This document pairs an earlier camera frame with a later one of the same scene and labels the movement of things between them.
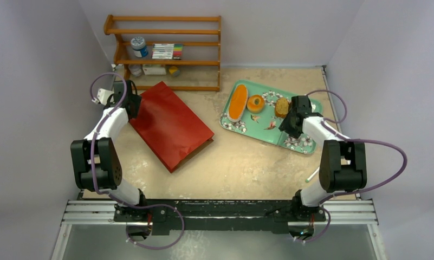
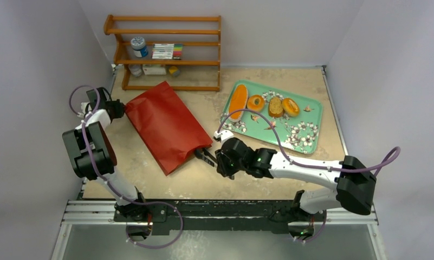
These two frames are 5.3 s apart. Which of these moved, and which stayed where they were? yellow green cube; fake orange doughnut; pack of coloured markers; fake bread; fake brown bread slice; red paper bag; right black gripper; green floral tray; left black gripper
Moved: right black gripper; fake brown bread slice; left black gripper
Stayed: green floral tray; pack of coloured markers; red paper bag; fake bread; yellow green cube; fake orange doughnut
